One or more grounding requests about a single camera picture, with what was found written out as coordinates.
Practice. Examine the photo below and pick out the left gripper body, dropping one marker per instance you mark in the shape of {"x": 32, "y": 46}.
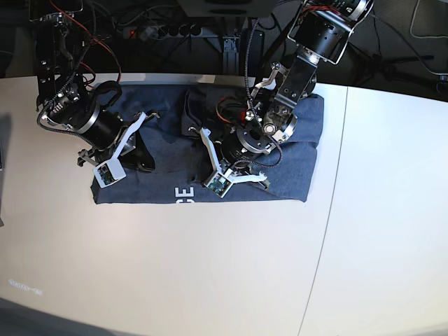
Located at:
{"x": 242, "y": 147}

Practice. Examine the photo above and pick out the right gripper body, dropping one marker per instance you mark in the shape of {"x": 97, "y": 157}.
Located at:
{"x": 104, "y": 130}

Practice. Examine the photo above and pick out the blue grey T-shirt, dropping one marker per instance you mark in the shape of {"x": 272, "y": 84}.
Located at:
{"x": 182, "y": 163}

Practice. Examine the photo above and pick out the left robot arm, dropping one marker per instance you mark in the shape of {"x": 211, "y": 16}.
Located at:
{"x": 320, "y": 31}

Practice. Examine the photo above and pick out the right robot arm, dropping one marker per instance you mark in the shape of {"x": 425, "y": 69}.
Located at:
{"x": 67, "y": 102}

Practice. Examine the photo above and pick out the white power strip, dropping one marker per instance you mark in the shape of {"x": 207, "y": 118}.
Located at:
{"x": 162, "y": 32}

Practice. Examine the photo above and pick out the black power adapter box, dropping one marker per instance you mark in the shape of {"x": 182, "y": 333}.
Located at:
{"x": 255, "y": 52}

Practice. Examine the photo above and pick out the grey speaker box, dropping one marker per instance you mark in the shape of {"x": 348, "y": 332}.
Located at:
{"x": 228, "y": 8}

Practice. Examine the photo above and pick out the black tripod stand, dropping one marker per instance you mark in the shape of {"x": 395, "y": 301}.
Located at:
{"x": 366, "y": 67}

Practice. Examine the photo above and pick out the white table label sticker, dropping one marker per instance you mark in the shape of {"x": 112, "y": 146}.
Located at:
{"x": 25, "y": 287}

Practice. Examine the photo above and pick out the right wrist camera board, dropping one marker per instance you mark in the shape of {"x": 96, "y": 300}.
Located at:
{"x": 109, "y": 173}

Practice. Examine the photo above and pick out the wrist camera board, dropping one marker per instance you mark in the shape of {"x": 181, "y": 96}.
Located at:
{"x": 109, "y": 173}
{"x": 218, "y": 184}

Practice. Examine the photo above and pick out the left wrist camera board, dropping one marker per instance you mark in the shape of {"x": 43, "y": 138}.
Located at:
{"x": 218, "y": 184}

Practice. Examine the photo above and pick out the aluminium frame post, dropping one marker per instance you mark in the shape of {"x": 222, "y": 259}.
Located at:
{"x": 230, "y": 55}

